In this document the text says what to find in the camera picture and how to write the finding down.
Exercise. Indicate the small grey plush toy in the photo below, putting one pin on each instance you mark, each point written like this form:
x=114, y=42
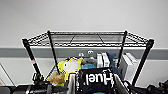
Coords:
x=88, y=60

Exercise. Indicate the yellow plush toy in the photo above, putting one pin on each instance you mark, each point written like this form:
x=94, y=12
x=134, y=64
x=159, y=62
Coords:
x=68, y=66

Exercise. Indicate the tan plush toy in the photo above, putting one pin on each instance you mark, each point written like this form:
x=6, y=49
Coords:
x=56, y=78

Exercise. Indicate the light blue plush toy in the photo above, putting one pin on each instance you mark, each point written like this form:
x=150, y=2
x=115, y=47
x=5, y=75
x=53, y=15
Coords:
x=88, y=66

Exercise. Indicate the black Huel bag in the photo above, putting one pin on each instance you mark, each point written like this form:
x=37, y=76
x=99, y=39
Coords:
x=96, y=80

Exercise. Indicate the wide white box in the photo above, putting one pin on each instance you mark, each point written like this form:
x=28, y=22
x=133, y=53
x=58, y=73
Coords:
x=128, y=66

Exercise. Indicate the tall white box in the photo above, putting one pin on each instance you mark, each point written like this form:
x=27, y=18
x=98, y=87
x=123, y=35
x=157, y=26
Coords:
x=99, y=60
x=106, y=60

